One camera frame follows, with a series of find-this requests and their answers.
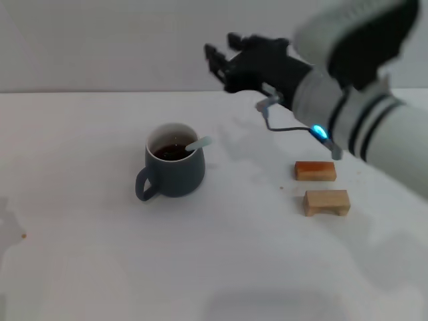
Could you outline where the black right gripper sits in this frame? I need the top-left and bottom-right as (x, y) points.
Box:
(203, 32), (314, 110)

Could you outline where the metal spoon with blue handle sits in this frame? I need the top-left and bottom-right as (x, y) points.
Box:
(185, 135), (213, 152)

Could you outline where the dark grey ceramic cup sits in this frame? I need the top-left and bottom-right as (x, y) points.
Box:
(134, 122), (207, 203)

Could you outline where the dark brown coffee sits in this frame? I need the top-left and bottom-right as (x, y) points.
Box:
(152, 144), (189, 161)

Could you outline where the reddish stained wooden block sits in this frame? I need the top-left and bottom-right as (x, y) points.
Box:
(294, 160), (336, 182)

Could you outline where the pale notched wooden block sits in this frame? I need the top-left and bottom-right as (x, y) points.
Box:
(302, 189), (351, 217)

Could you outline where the grey cable with metal plugs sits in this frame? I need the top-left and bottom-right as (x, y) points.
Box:
(255, 95), (344, 161)

